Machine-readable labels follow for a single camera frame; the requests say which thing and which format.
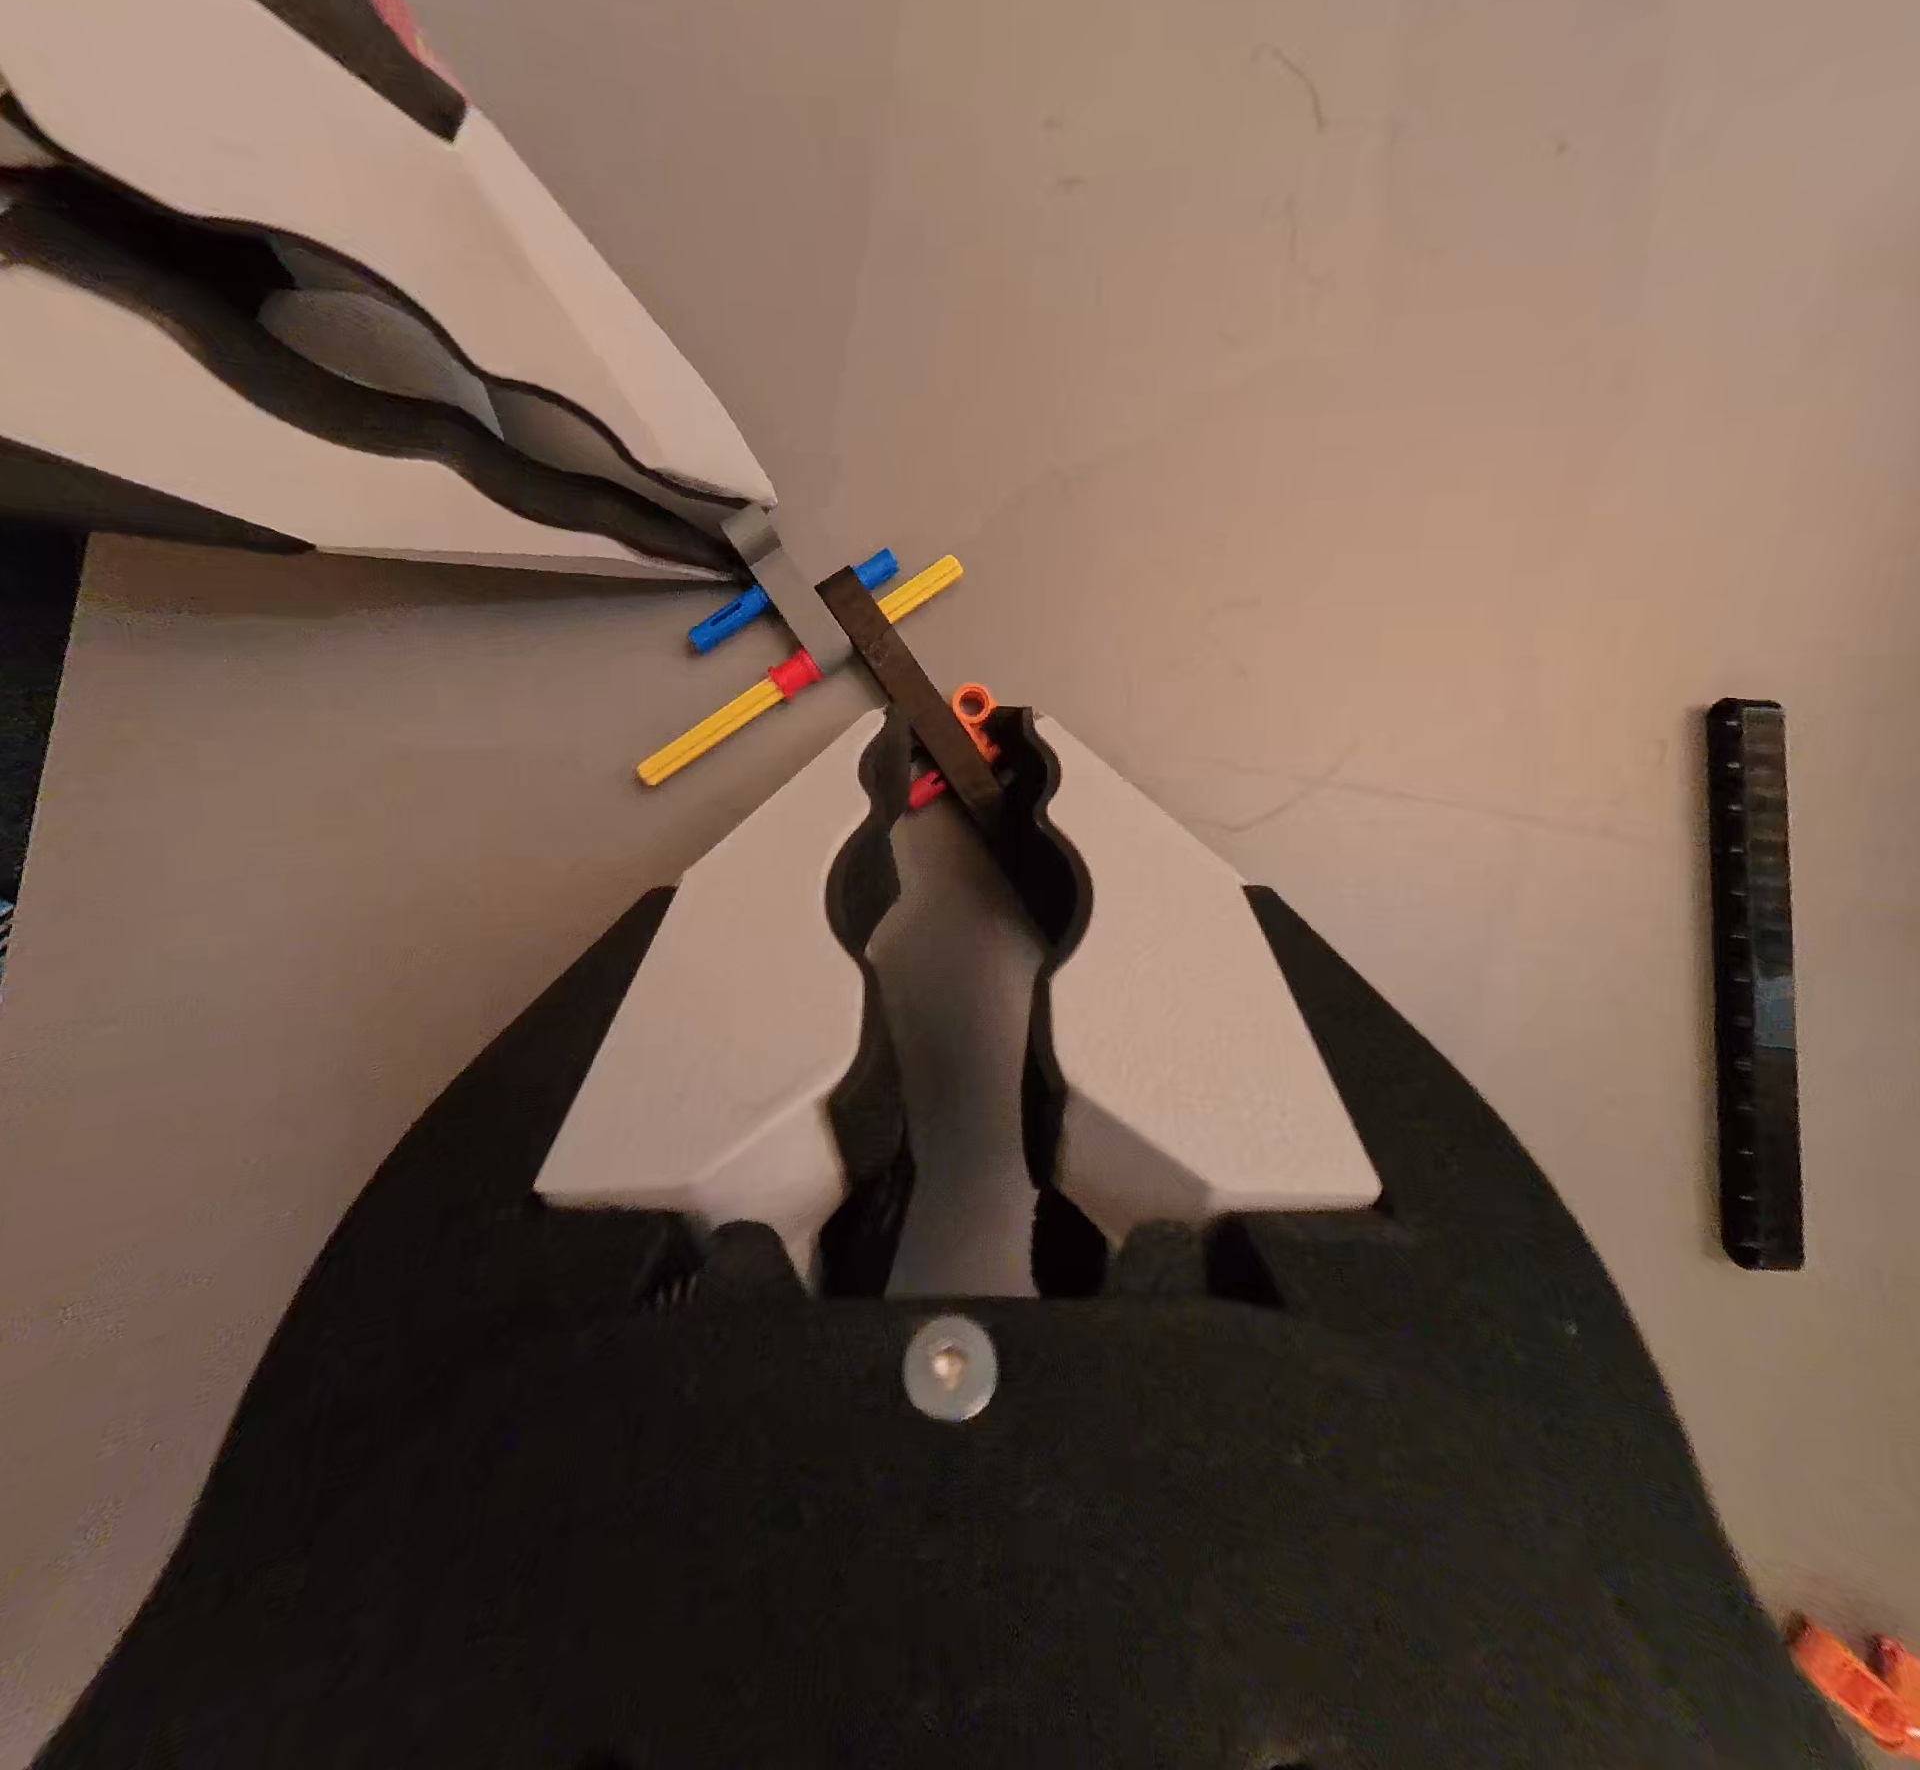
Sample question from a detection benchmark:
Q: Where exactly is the black lego beam assembly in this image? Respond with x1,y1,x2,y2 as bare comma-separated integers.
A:
719,501,1084,955

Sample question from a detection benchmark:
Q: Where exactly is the long yellow lego axle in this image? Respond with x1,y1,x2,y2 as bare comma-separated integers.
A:
637,553,964,789

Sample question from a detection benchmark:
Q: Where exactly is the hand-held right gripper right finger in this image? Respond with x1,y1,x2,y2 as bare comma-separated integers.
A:
982,707,1383,1300

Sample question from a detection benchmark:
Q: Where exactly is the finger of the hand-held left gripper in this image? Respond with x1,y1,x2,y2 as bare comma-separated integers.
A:
0,0,779,518
0,202,743,588

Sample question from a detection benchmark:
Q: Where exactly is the long black lego beam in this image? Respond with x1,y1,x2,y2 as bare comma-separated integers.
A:
1704,695,1806,1272

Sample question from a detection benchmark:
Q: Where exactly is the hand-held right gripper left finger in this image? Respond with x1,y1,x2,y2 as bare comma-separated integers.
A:
534,713,913,1300

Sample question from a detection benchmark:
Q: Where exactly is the orange lego connector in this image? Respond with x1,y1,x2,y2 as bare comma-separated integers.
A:
1782,1616,1870,1727
1857,1634,1920,1747

